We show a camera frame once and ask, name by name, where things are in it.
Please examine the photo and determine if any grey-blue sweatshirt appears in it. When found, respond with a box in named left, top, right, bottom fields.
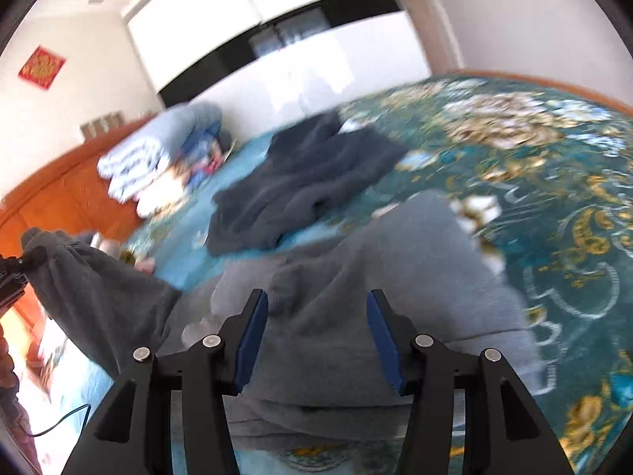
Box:
left=21, top=191, right=545, bottom=450

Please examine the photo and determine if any operator hand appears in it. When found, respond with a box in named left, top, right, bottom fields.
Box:
left=0, top=326, right=19, bottom=389

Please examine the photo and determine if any orange wooden headboard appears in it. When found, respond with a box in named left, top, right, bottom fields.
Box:
left=1, top=117, right=150, bottom=255

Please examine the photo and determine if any light blue folded quilt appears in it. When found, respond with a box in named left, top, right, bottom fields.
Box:
left=97, top=101, right=222, bottom=203

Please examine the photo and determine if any colourful folded blanket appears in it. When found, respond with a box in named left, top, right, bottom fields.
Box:
left=135, top=127, right=235, bottom=219

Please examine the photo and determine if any teal floral bedspread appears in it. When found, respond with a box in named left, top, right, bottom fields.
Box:
left=125, top=75, right=632, bottom=474

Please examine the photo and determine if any dark navy fleece garment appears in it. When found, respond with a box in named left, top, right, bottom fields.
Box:
left=206, top=112, right=407, bottom=255

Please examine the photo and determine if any white and black wardrobe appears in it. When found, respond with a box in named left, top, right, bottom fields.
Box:
left=125, top=0, right=430, bottom=139

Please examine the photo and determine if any black cable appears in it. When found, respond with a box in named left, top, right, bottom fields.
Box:
left=21, top=402, right=93, bottom=439

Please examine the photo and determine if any wall switch panel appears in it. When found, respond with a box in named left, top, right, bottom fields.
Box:
left=80, top=112, right=125, bottom=141

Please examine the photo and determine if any red paper wall decoration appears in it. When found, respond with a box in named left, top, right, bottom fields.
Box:
left=18, top=46, right=65, bottom=90

